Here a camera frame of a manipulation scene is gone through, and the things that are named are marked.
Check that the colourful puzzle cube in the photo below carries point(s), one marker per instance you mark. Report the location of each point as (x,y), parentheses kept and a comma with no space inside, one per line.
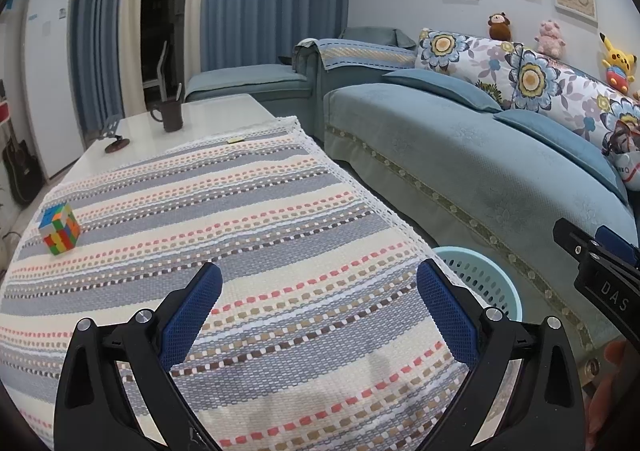
(60,228)

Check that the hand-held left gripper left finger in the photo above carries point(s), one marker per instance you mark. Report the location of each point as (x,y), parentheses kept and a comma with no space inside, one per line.
(192,316)

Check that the teal cushion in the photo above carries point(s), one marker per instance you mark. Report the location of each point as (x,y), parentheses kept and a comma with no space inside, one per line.
(375,36)

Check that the pink pig plush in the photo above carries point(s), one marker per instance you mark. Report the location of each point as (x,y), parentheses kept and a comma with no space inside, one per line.
(550,38)

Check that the striped woven tablecloth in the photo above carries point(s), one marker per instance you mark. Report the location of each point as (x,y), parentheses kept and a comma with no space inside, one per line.
(280,211)

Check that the white chair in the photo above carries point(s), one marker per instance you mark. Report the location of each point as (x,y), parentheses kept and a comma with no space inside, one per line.
(160,71)

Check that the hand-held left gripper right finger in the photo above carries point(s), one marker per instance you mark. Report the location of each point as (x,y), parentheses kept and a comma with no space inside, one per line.
(447,316)

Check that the floral cushion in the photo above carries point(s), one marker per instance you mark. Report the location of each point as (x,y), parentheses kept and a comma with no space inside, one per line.
(460,56)
(555,81)

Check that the black guitar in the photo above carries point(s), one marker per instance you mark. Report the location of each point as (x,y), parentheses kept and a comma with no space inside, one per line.
(22,173)

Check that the teal sofa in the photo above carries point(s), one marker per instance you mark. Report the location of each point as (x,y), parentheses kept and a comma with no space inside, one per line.
(450,156)

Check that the person's right hand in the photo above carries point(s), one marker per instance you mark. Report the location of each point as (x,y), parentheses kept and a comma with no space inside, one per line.
(622,391)

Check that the yellow mouse plush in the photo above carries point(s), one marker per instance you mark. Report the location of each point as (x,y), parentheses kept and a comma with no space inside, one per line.
(620,63)

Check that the beige curtain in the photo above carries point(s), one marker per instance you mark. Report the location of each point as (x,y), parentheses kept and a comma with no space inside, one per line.
(134,21)

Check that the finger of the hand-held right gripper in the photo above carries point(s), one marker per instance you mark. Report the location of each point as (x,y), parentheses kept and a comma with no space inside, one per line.
(617,246)
(572,237)

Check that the blue cushion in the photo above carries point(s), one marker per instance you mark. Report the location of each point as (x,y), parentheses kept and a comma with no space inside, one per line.
(565,146)
(445,88)

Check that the dark phone stand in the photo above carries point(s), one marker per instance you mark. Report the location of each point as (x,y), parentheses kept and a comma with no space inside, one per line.
(116,143)

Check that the brown mug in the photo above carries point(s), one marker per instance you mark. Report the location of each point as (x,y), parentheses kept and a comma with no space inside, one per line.
(172,116)

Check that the white and red plush toy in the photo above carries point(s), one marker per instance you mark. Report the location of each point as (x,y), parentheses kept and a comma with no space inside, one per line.
(625,161)

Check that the white fridge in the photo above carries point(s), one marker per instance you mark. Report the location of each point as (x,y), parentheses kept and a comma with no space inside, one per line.
(52,81)

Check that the brown monkey plush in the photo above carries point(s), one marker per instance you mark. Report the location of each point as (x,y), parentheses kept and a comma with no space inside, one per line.
(500,26)

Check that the light blue perforated basket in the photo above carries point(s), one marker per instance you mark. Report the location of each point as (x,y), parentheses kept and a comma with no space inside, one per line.
(475,271)

